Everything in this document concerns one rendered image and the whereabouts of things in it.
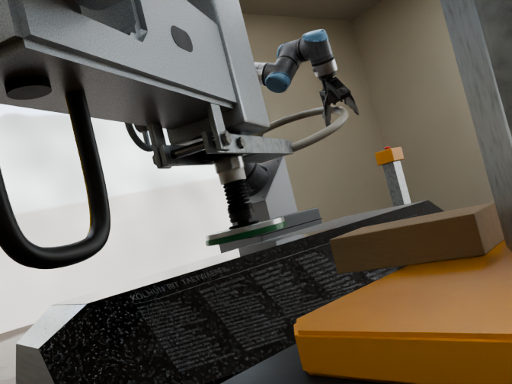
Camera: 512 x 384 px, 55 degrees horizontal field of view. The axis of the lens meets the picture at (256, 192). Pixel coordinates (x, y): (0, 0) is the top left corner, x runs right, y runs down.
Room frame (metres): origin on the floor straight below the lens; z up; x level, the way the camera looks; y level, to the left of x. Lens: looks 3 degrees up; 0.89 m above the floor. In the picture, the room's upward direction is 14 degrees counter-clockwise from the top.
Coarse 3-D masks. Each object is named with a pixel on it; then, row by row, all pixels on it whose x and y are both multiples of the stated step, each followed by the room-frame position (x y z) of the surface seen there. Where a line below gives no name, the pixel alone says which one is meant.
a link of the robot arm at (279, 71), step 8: (280, 56) 1.91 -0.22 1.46; (288, 56) 1.90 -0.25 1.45; (256, 64) 1.92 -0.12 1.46; (264, 64) 1.90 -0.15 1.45; (272, 64) 1.89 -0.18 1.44; (280, 64) 1.88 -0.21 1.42; (288, 64) 1.88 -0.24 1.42; (296, 64) 1.91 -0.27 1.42; (264, 72) 1.89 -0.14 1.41; (272, 72) 1.87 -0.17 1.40; (280, 72) 1.86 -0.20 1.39; (288, 72) 1.87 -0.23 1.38; (264, 80) 1.90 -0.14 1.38; (272, 80) 1.87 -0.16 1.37; (280, 80) 1.85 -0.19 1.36; (288, 80) 1.87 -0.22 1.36; (272, 88) 1.91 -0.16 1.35; (280, 88) 1.89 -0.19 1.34
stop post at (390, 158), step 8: (376, 152) 3.02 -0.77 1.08; (384, 152) 2.98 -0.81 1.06; (392, 152) 2.95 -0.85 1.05; (400, 152) 3.01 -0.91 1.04; (376, 160) 3.03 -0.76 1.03; (384, 160) 2.99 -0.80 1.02; (392, 160) 2.95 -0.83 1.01; (384, 168) 3.03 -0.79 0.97; (392, 168) 2.99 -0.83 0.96; (400, 168) 3.01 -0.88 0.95; (392, 176) 2.99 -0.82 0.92; (400, 176) 3.00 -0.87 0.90; (392, 184) 3.01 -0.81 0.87; (400, 184) 2.98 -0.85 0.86; (392, 192) 3.02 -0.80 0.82; (400, 192) 2.98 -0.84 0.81; (392, 200) 3.03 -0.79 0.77; (400, 200) 2.99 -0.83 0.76; (408, 200) 3.01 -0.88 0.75
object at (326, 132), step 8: (304, 112) 2.10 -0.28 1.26; (312, 112) 2.08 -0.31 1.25; (320, 112) 2.05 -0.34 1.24; (336, 112) 1.96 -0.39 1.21; (344, 112) 1.84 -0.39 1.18; (280, 120) 2.13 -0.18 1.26; (288, 120) 2.13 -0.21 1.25; (336, 120) 1.78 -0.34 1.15; (344, 120) 1.80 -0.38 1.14; (272, 128) 2.14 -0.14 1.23; (328, 128) 1.74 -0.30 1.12; (336, 128) 1.75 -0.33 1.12; (312, 136) 1.71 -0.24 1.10; (320, 136) 1.72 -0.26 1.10; (296, 144) 1.71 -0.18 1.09; (304, 144) 1.71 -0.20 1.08
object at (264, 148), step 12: (204, 132) 1.08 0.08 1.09; (228, 132) 1.10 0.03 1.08; (192, 144) 1.12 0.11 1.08; (204, 144) 1.08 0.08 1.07; (228, 144) 1.09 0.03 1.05; (240, 144) 1.23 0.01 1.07; (252, 144) 1.34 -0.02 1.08; (264, 144) 1.44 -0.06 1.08; (276, 144) 1.54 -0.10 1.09; (288, 144) 1.68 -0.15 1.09; (168, 156) 1.13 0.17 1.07; (180, 156) 1.13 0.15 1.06; (192, 156) 1.24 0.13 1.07; (252, 156) 1.44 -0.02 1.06; (264, 156) 1.55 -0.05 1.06; (276, 156) 1.66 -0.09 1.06
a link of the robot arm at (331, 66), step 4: (332, 60) 1.88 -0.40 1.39; (324, 64) 1.87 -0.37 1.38; (328, 64) 1.87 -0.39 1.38; (332, 64) 1.88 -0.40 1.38; (336, 64) 1.90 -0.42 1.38; (316, 68) 1.89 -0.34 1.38; (320, 68) 1.88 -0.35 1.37; (324, 68) 1.88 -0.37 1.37; (328, 68) 1.88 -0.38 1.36; (332, 68) 1.88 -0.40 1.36; (336, 68) 1.90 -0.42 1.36; (316, 72) 1.90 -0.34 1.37; (320, 72) 1.89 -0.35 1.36; (324, 72) 1.88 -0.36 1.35; (328, 72) 1.88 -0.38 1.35; (332, 72) 1.90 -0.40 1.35; (316, 76) 1.92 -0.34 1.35; (320, 76) 1.90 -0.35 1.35
